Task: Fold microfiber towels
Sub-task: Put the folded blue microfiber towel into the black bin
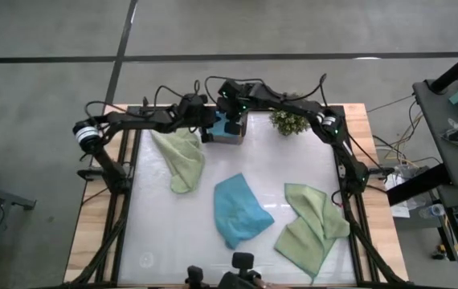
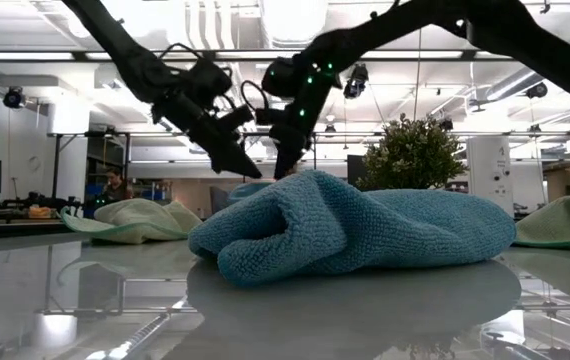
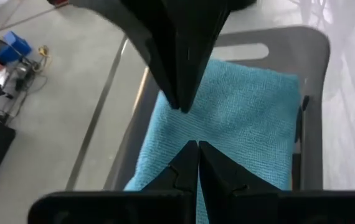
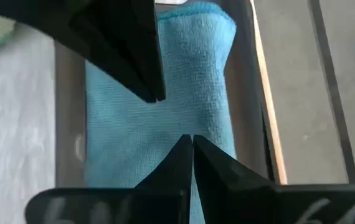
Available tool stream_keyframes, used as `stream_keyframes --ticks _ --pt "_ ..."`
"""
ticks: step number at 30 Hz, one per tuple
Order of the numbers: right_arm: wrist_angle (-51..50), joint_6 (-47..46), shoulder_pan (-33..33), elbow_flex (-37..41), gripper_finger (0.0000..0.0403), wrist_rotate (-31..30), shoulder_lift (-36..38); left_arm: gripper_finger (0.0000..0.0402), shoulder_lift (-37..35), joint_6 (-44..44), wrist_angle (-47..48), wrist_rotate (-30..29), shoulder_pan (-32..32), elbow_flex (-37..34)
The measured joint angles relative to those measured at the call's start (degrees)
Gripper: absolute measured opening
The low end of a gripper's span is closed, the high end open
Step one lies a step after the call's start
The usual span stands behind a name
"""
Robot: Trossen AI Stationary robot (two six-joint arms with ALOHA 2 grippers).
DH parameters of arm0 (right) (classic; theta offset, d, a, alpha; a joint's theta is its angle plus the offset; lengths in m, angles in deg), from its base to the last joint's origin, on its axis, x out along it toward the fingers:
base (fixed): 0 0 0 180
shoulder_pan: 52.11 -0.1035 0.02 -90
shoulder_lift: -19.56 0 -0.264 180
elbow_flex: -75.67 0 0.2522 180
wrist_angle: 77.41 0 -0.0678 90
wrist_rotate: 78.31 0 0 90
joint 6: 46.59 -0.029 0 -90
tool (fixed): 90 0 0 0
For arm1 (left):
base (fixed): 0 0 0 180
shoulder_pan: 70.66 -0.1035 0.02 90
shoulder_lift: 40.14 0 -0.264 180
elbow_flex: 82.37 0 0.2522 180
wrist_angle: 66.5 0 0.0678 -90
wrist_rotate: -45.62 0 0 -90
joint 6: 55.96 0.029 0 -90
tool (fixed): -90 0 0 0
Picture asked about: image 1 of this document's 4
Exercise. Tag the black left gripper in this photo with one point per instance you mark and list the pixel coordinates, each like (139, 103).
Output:
(195, 112)

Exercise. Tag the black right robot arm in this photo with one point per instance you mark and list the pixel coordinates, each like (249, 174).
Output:
(293, 104)

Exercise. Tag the yellow and black tool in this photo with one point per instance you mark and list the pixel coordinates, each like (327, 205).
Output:
(440, 252)

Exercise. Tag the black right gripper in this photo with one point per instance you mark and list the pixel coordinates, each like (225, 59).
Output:
(233, 98)

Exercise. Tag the green microfiber towel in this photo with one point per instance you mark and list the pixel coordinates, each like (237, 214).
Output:
(313, 225)
(182, 160)

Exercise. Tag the blue microfiber towel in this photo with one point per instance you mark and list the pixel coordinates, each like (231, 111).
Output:
(241, 208)

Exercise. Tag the grey side desk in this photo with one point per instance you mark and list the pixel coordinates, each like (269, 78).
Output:
(454, 168)

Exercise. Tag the white paper sheets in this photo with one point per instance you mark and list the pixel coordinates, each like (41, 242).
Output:
(401, 210)

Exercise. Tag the white translucent table mat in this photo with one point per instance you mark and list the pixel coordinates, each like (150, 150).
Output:
(164, 241)

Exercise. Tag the black aluminium table frame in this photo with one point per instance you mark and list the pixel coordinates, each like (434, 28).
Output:
(372, 249)

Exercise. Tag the dark grey plastic bin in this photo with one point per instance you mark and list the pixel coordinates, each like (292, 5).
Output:
(229, 140)

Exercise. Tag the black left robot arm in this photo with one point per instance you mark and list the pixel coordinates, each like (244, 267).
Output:
(132, 120)

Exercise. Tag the blue towel with white tag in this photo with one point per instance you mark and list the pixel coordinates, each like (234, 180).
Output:
(217, 127)

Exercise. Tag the clear plastic bottle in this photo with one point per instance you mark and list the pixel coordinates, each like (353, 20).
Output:
(434, 210)

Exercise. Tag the small green potted plant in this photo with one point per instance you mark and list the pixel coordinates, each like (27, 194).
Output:
(289, 122)

